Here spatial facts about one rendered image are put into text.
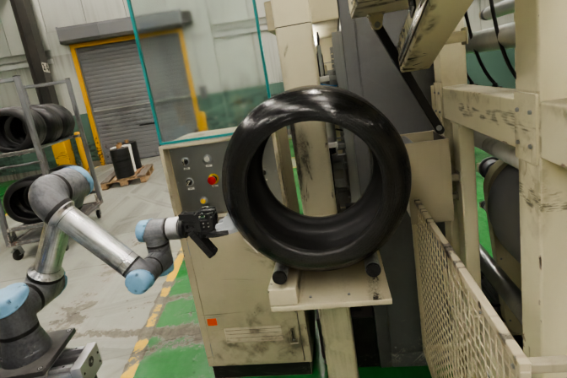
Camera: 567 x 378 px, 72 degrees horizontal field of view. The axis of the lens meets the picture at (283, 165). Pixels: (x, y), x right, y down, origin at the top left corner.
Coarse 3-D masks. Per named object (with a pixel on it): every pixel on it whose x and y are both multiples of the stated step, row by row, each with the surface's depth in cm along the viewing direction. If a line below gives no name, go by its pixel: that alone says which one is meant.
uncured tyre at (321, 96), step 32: (288, 96) 106; (320, 96) 104; (352, 96) 106; (256, 128) 106; (352, 128) 103; (384, 128) 104; (224, 160) 113; (256, 160) 136; (384, 160) 104; (224, 192) 115; (256, 192) 138; (384, 192) 106; (256, 224) 112; (288, 224) 140; (320, 224) 139; (352, 224) 136; (384, 224) 108; (288, 256) 114; (320, 256) 113; (352, 256) 112
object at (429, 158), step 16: (416, 144) 133; (432, 144) 132; (448, 144) 131; (416, 160) 134; (432, 160) 133; (448, 160) 133; (416, 176) 135; (432, 176) 134; (448, 176) 134; (416, 192) 136; (432, 192) 136; (448, 192) 135; (416, 208) 138; (432, 208) 137; (448, 208) 136
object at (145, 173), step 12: (120, 144) 762; (132, 144) 794; (120, 156) 715; (132, 156) 775; (120, 168) 718; (132, 168) 738; (144, 168) 795; (108, 180) 730; (120, 180) 720; (144, 180) 729
